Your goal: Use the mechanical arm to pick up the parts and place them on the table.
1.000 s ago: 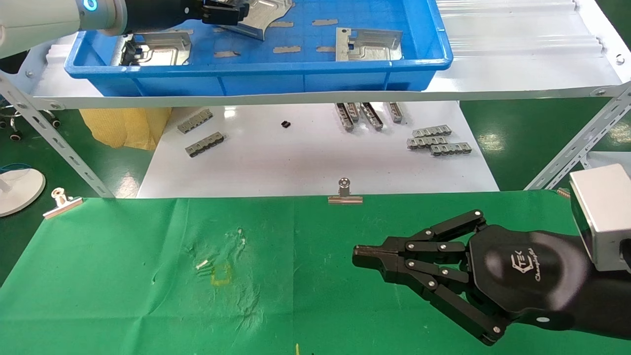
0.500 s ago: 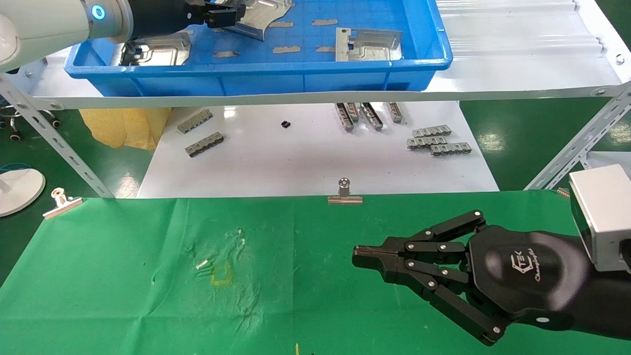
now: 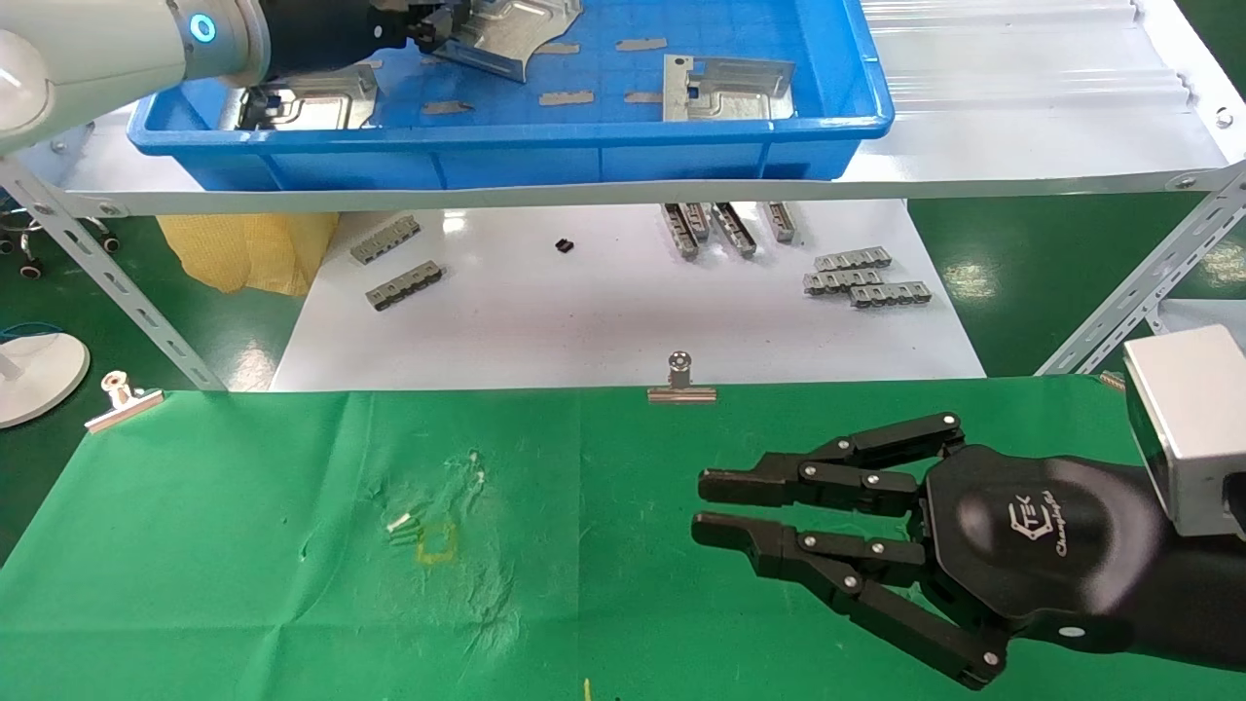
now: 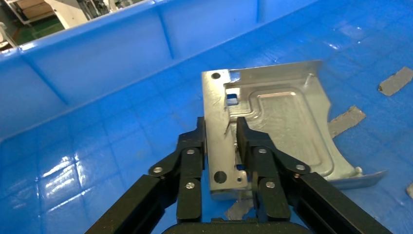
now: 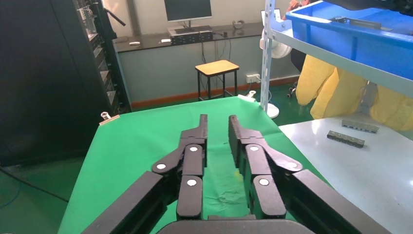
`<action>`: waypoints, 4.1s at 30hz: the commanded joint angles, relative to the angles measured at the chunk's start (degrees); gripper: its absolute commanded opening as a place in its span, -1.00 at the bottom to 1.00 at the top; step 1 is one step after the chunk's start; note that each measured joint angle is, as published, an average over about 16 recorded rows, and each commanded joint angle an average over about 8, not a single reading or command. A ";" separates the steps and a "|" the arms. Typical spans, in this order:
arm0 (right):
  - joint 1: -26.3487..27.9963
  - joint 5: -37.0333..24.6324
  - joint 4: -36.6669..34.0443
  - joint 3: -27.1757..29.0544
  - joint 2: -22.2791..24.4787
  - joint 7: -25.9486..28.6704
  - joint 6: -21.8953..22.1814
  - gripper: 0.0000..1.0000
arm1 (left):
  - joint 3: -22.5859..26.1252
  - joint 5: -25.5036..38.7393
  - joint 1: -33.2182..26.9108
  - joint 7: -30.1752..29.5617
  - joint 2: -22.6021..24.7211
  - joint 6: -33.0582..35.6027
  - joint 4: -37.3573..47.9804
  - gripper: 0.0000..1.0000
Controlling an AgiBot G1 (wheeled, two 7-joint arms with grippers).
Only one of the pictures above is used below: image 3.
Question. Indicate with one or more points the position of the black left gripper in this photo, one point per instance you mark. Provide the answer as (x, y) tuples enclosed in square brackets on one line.
[(316, 34)]

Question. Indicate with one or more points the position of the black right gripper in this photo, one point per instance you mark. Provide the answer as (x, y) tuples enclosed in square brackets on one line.
[(1022, 531)]

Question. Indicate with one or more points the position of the silver sheet metal bracket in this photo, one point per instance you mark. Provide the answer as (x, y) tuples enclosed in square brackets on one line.
[(311, 102), (725, 92), (516, 39)]

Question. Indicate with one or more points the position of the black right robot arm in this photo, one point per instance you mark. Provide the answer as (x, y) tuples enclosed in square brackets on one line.
[(1197, 604)]

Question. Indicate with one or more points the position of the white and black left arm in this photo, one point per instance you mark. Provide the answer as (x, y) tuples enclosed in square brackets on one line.
[(97, 58)]

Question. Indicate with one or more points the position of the grey tape strip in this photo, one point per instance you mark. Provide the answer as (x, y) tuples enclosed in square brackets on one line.
[(562, 48), (642, 97), (566, 97), (448, 107), (641, 44)]

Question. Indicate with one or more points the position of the grey metal connector strip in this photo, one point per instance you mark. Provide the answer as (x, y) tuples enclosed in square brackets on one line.
[(782, 222), (839, 282), (678, 232), (854, 259), (891, 294), (404, 286), (733, 230), (697, 220), (384, 239)]

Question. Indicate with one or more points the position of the blue plastic bin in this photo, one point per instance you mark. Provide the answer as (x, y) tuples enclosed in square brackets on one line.
[(584, 161)]

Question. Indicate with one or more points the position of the green table cloth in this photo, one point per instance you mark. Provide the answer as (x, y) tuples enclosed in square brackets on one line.
[(584, 545)]

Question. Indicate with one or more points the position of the yellow mesh bag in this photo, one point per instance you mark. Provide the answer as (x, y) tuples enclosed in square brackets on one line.
[(253, 253)]

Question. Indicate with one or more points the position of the white metal shelf board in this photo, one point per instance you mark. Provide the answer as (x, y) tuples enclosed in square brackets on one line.
[(1022, 117)]

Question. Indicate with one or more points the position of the black office chair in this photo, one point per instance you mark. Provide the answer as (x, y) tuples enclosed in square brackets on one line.
[(29, 270)]

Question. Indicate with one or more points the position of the white round base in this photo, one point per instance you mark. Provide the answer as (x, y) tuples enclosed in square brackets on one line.
[(39, 375)]

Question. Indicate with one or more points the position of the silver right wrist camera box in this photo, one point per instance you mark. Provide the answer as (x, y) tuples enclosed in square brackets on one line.
[(1197, 419)]

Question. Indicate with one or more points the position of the white slotted angle post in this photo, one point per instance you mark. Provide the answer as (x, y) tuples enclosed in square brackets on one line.
[(107, 282), (1139, 292)]

